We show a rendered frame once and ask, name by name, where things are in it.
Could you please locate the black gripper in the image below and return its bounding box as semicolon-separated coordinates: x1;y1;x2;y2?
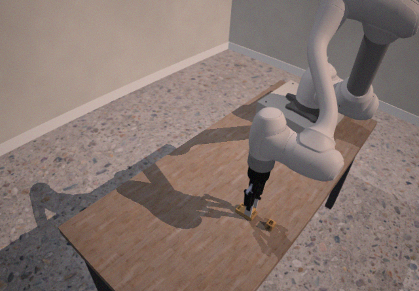
244;167;270;217

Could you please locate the orange rectangular tray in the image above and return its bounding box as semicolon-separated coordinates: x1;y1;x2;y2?
235;203;257;221

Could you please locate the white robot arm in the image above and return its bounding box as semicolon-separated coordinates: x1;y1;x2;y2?
247;0;419;181

